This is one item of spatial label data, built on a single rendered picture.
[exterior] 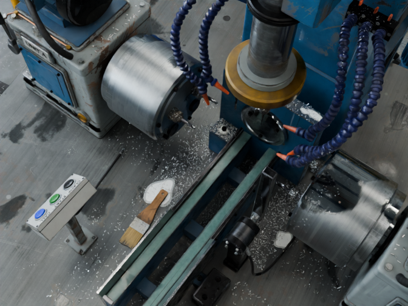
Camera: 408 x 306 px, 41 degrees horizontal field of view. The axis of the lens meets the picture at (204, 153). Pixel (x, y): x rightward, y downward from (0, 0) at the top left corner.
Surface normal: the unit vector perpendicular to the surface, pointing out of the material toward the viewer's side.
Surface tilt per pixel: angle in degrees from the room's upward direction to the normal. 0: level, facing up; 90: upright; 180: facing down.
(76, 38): 0
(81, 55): 0
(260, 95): 0
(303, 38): 90
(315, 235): 73
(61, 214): 51
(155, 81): 21
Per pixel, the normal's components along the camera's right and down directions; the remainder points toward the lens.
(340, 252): -0.57, 0.53
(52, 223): 0.63, 0.12
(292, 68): 0.02, -0.47
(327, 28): -0.60, 0.70
